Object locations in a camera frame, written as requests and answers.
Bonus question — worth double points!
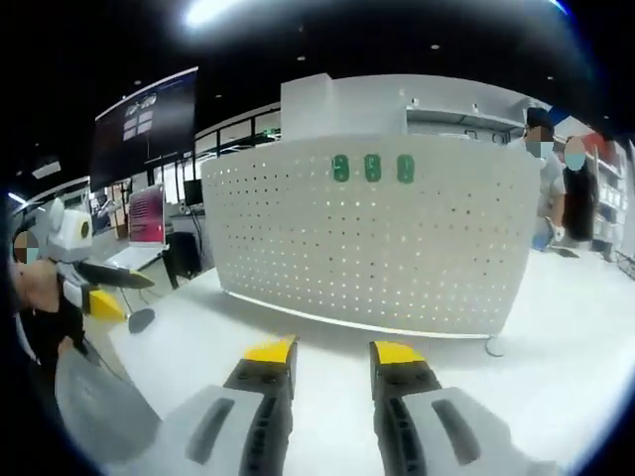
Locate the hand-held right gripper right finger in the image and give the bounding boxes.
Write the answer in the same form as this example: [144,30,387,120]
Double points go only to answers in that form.
[368,340,561,476]

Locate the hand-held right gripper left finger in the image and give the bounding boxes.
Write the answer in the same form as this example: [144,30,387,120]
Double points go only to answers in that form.
[108,333,301,476]

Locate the white perforated mounting plate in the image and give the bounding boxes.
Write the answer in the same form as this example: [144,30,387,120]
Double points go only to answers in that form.
[199,134,543,359]

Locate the thin metal hook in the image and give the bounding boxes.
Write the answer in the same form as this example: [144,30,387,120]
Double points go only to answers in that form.
[362,154,384,183]

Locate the white desk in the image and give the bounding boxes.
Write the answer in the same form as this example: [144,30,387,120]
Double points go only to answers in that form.
[105,244,169,275]

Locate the black oval stand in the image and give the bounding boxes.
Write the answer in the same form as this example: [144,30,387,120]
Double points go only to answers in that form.
[121,290,157,335]

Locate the person's black clothed torso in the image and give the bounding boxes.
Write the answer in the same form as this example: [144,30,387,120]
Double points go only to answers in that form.
[8,262,91,369]

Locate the pink laptop screen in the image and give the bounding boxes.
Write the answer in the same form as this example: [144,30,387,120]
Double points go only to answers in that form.
[127,182,168,250]

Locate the grey chair back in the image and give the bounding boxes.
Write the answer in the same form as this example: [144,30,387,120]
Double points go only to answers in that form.
[53,345,164,463]

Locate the black computer monitor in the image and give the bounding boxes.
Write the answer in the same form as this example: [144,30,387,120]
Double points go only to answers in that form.
[183,178,205,207]

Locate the white partition block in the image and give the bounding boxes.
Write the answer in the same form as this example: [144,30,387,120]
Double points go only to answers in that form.
[280,72,410,145]

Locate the white storage shelves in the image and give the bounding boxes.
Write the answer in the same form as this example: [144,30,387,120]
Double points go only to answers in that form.
[591,142,635,260]

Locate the large dark wall screen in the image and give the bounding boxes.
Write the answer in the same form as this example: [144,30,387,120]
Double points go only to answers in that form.
[88,65,200,193]

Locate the white wall shelf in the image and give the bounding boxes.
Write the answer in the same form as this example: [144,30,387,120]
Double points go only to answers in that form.
[406,96,530,144]

